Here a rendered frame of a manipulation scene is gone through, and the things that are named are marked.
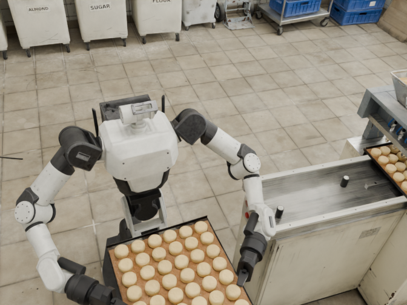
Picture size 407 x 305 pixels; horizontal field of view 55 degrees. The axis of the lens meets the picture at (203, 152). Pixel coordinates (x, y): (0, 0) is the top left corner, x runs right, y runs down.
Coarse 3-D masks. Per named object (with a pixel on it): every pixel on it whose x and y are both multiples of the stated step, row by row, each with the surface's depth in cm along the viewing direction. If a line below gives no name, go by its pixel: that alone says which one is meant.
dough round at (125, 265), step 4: (124, 260) 137; (128, 260) 137; (120, 264) 136; (124, 264) 136; (128, 264) 136; (132, 264) 136; (120, 268) 135; (124, 268) 135; (128, 268) 135; (132, 268) 136; (124, 272) 135
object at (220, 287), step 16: (208, 224) 153; (144, 240) 146; (176, 240) 147; (112, 256) 140; (128, 256) 141; (176, 256) 142; (224, 256) 143; (176, 272) 137; (144, 288) 132; (160, 288) 132; (224, 288) 133; (240, 288) 134; (128, 304) 127; (176, 304) 128; (208, 304) 129; (224, 304) 129
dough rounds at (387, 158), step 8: (376, 152) 202; (384, 152) 204; (392, 152) 206; (400, 152) 204; (376, 160) 201; (384, 160) 198; (392, 160) 199; (400, 160) 202; (384, 168) 197; (392, 168) 194; (400, 168) 195; (392, 176) 193; (400, 176) 190; (400, 184) 189
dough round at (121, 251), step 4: (120, 244) 142; (124, 244) 142; (116, 248) 140; (120, 248) 140; (124, 248) 141; (116, 252) 139; (120, 252) 139; (124, 252) 139; (128, 252) 141; (116, 256) 139; (120, 256) 138; (124, 256) 139
